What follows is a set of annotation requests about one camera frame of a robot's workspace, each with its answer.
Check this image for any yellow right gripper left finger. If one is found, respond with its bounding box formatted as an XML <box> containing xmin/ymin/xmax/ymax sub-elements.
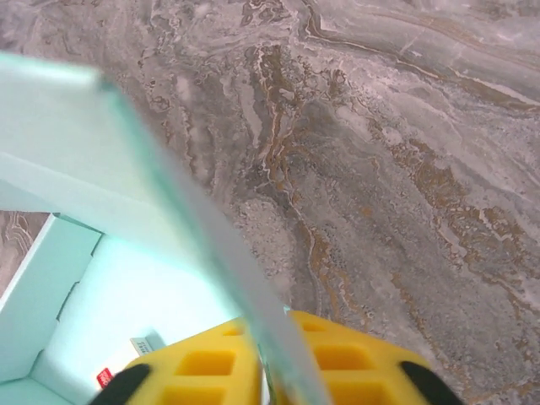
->
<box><xmin>90</xmin><ymin>316</ymin><xmax>265</xmax><ymax>405</ymax></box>

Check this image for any small white card red dot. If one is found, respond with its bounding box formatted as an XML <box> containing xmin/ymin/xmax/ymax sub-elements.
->
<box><xmin>94</xmin><ymin>332</ymin><xmax>164</xmax><ymax>392</ymax></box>

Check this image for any teal paper box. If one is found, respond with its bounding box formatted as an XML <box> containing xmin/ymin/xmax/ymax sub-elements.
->
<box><xmin>0</xmin><ymin>50</ymin><xmax>334</xmax><ymax>405</ymax></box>

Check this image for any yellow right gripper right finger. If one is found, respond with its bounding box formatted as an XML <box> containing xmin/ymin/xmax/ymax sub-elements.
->
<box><xmin>269</xmin><ymin>310</ymin><xmax>463</xmax><ymax>405</ymax></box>

